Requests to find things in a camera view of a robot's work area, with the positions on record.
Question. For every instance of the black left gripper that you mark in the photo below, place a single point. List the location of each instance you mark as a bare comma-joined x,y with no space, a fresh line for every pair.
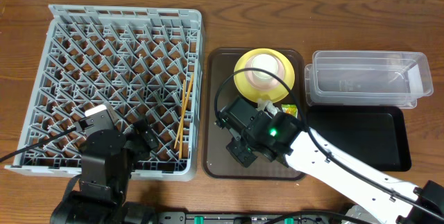
141,151

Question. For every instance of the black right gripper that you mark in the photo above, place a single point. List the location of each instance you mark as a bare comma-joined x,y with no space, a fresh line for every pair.
234,149

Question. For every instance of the white tissue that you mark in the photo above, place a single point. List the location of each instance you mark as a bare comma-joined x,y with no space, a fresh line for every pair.
267,106

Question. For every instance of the wooden chopstick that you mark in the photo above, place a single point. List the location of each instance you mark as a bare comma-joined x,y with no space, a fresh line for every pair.
182,120
188,94

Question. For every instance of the yellow green snack wrapper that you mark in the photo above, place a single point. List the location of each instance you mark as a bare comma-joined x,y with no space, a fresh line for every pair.
290,109

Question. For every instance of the white cup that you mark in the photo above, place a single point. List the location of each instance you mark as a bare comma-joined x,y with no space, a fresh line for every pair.
264,62

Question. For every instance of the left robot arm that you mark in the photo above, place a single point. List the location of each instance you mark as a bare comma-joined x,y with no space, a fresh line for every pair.
108,157

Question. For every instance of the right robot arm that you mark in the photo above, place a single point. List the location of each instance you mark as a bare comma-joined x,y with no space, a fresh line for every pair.
292,142

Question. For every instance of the grey dishwasher rack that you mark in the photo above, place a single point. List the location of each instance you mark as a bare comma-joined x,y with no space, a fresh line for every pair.
135,60

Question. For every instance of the black waste tray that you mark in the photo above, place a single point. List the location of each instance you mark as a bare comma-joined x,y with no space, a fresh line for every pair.
376,135

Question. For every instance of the yellow plate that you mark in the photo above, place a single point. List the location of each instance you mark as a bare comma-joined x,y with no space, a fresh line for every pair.
272,89

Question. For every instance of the brown plastic tray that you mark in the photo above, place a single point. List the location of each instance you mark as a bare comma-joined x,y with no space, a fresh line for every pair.
217,162

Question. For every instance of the clear plastic bin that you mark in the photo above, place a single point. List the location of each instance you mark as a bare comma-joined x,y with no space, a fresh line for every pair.
376,78

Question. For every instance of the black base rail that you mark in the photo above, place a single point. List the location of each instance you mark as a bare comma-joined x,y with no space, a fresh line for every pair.
208,218

